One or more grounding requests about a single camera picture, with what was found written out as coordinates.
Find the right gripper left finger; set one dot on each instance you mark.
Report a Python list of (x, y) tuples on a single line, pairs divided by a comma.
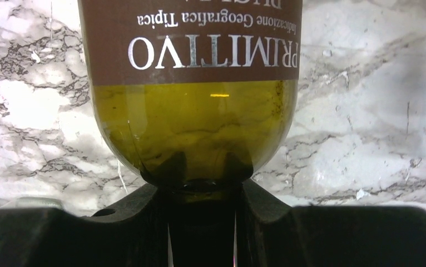
[(129, 232)]

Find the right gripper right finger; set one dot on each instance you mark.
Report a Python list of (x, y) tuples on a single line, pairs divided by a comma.
[(272, 233)]

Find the green Primitivo wine bottle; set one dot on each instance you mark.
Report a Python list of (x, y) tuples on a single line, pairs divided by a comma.
[(195, 97)]

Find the clear glass bottle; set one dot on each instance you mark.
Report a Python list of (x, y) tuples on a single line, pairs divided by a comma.
[(31, 202)]

